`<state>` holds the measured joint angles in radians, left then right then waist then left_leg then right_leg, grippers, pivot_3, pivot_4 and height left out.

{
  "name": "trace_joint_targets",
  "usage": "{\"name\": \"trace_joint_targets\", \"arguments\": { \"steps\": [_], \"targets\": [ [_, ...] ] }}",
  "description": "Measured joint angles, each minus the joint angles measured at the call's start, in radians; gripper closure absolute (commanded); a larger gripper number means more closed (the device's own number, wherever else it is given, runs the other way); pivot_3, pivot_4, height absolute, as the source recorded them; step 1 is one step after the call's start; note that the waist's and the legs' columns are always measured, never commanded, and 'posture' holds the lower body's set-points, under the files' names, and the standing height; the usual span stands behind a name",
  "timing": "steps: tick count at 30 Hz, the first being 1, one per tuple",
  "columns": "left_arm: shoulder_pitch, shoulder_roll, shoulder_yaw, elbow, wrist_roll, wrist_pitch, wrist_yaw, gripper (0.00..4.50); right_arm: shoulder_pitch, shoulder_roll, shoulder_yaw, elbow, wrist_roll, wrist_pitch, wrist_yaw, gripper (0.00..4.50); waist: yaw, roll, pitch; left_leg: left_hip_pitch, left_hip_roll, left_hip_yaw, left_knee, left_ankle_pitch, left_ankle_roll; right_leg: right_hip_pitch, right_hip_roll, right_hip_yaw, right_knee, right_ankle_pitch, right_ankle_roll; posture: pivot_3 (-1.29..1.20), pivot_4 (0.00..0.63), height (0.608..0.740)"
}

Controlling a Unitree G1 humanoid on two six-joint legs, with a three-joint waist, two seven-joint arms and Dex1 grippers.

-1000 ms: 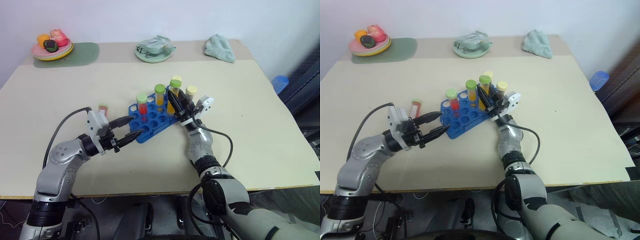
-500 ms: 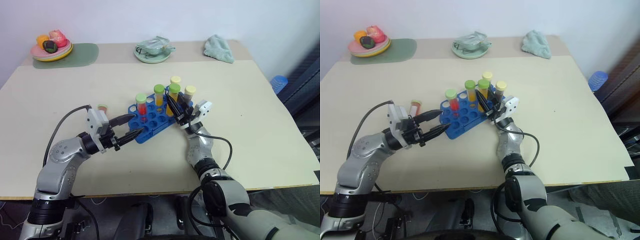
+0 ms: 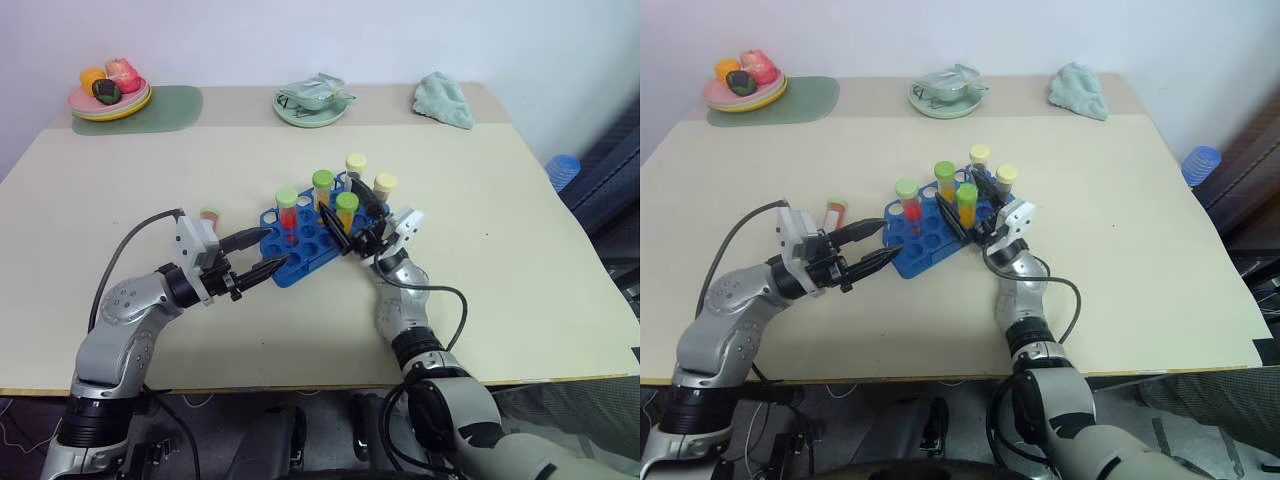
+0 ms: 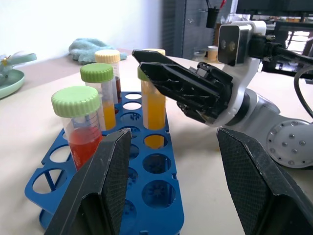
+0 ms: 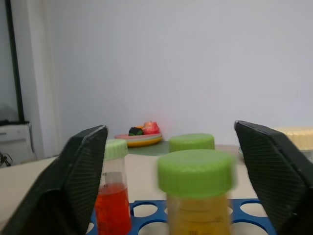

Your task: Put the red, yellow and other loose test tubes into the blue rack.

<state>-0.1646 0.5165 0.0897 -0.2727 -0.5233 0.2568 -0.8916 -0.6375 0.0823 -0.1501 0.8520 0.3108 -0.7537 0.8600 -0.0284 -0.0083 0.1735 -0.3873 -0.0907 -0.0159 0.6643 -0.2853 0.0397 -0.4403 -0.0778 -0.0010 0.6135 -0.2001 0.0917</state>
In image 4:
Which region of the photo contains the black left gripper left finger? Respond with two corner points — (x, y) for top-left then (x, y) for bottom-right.
(45, 127), (133, 235)

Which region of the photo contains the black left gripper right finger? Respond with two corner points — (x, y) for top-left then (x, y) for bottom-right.
(216, 127), (313, 235)

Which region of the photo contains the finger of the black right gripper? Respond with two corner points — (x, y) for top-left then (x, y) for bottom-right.
(138, 61), (221, 110)
(131, 49), (198, 74)

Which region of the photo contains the orange liquid tube green cap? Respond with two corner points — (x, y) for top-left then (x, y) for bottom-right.
(136, 66), (169, 150)

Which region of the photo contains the blue test tube rack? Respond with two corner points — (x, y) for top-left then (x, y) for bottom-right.
(24, 91), (185, 235)

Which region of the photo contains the small jar with yellow content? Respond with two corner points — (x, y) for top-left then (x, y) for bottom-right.
(207, 45), (219, 62)

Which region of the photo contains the dark grey cabinet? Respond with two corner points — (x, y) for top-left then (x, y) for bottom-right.
(161, 0), (236, 60)

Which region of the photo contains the dark red tube cream cap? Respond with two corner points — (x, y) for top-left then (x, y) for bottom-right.
(94, 49), (122, 104)

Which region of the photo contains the yellow liquid tube green cap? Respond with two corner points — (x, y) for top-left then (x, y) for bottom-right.
(80, 62), (117, 132)

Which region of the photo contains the black pen cup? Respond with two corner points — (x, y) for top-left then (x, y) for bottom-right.
(205, 7), (220, 29)

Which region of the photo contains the teal fluffy cloth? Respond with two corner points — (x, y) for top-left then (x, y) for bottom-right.
(68, 37), (128, 65)

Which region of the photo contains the red liquid tube green cap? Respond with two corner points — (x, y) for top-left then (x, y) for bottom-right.
(50, 85), (104, 172)

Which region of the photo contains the mint green plate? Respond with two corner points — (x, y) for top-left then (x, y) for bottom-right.
(0, 68), (26, 100)

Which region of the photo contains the mint green ornament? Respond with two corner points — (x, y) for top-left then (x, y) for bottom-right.
(0, 50), (38, 81)

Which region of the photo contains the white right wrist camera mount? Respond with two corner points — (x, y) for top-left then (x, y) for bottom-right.
(215, 21), (268, 128)

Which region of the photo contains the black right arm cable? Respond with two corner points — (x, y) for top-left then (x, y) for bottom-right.
(251, 34), (313, 118)

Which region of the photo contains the black shelf frame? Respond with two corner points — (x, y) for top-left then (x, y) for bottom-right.
(236, 0), (313, 53)

